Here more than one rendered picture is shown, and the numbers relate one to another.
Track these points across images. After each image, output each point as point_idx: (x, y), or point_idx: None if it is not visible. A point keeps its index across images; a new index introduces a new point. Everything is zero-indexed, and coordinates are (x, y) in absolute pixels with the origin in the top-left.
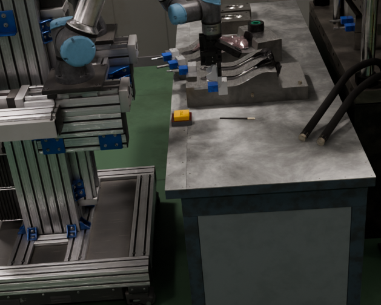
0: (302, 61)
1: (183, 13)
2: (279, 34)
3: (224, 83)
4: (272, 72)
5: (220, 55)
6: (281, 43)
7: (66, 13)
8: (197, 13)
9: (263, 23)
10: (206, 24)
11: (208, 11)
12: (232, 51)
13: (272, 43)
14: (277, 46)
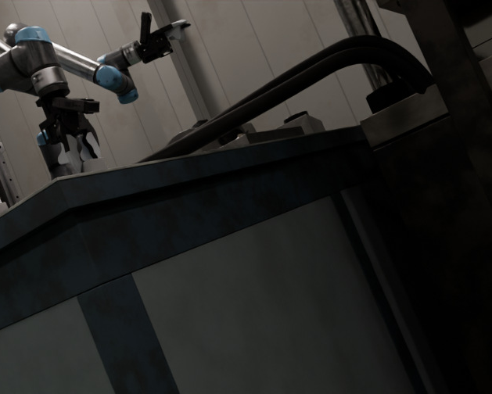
0: None
1: None
2: None
3: (85, 162)
4: (184, 130)
5: (58, 116)
6: (308, 121)
7: None
8: (5, 62)
9: (303, 112)
10: (30, 76)
11: (19, 54)
12: (74, 105)
13: (292, 125)
14: (303, 129)
